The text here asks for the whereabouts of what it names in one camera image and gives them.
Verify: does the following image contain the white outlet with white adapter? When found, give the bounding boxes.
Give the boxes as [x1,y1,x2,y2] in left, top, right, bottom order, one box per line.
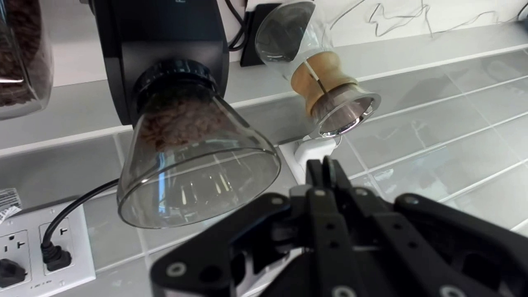
[278,137,344,187]

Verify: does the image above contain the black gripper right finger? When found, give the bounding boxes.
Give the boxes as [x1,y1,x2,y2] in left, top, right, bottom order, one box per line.
[321,157,528,297]

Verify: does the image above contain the black coffee scale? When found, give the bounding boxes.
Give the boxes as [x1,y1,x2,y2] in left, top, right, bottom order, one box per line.
[237,2,283,70]

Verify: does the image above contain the black coffee grinder glass hopper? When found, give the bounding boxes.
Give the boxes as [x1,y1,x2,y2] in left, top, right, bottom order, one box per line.
[88,0,283,231]

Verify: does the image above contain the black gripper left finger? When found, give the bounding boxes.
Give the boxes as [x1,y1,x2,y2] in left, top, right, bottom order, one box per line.
[148,159,352,297]

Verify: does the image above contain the white outlet with black plugs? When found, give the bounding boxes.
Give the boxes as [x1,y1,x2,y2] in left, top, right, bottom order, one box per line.
[0,203,97,297]

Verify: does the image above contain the thin white cord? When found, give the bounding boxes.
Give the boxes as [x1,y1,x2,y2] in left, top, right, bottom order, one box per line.
[328,0,528,40]

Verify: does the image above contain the black grinder power cord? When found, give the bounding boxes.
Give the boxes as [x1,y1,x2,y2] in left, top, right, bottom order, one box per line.
[39,178,121,274]

